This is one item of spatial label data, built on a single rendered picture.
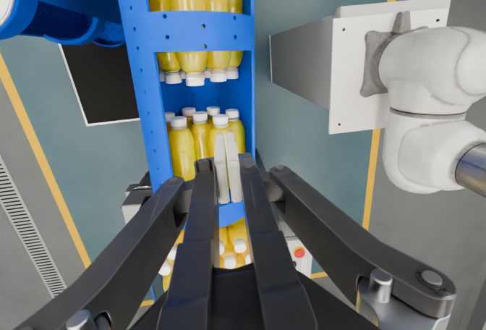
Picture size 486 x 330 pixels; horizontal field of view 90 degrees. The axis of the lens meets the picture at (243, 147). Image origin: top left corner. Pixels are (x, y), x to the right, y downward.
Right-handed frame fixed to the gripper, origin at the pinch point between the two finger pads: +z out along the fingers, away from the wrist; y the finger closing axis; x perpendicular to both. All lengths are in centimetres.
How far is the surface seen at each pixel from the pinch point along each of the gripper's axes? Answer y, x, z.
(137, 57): -15.5, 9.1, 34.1
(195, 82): -5.5, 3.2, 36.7
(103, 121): -77, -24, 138
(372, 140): 114, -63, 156
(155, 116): -14.2, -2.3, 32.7
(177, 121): -11.6, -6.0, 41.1
